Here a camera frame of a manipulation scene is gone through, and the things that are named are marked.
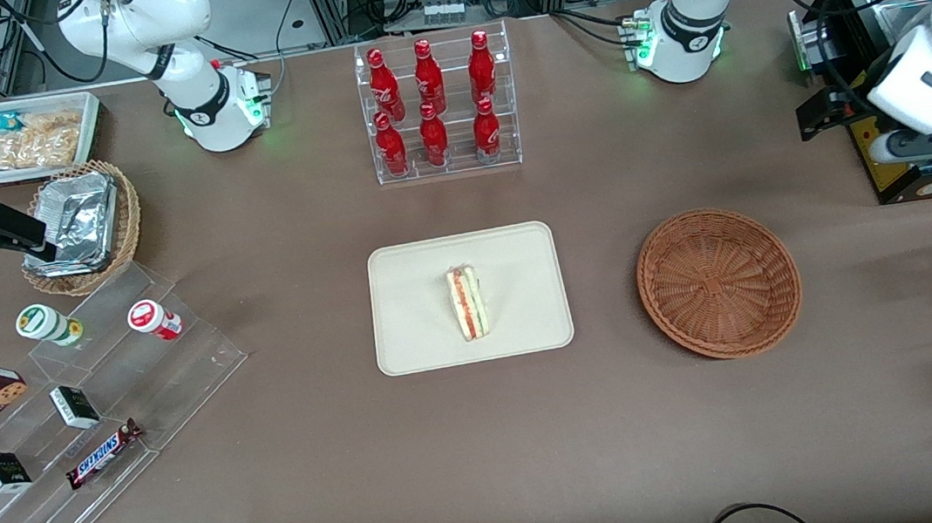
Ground red lid snack cup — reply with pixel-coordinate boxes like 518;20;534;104
125;295;186;346

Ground snickers chocolate bar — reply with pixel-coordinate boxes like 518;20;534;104
60;416;150;492

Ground tan wicker basket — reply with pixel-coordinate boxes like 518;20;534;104
10;154;151;302

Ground clear acrylic bottle rack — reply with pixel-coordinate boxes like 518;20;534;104
351;19;526;188

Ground clear acrylic stepped display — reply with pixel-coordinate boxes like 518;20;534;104
0;248;268;523

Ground small black box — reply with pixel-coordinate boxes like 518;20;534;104
48;381;103;434
0;447;35;496

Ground triangular sandwich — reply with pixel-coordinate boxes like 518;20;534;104
444;262;494;345

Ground red cola bottle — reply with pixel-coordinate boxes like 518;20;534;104
364;45;408;126
372;110;412;180
410;37;449;117
464;29;500;106
416;101;452;170
469;97;505;166

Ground beige plastic serving tray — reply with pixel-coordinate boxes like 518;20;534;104
364;217;579;379

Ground aluminium foil containers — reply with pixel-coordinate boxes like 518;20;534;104
14;167;127;280

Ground black cable loop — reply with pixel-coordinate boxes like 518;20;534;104
691;494;822;523

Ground white power strip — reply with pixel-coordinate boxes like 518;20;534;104
420;0;468;27

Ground brown round wicker basket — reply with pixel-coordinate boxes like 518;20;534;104
629;198;809;369

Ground green lid snack cup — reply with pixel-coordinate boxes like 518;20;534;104
12;298;87;354

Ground clear bag of chips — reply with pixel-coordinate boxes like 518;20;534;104
0;107;89;174

